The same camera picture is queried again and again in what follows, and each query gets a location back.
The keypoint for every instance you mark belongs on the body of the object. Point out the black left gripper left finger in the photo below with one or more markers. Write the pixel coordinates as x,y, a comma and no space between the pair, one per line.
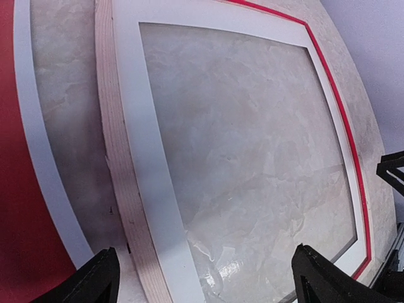
96,281

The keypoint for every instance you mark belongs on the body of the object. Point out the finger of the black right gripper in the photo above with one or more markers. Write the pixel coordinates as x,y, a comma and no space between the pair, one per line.
389,169

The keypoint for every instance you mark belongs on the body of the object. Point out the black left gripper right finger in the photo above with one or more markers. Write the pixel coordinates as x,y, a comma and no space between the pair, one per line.
316,279

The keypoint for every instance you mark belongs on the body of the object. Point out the clear acrylic sheet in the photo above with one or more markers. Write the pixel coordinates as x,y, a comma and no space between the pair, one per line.
253,154

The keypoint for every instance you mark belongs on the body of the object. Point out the red and black photo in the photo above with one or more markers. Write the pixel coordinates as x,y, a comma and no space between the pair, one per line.
42,243

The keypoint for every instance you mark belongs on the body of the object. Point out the wooden picture frame red edge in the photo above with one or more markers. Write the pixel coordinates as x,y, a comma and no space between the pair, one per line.
113,142

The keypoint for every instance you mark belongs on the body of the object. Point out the aluminium table edge rail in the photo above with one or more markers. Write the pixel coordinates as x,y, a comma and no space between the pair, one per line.
394,258

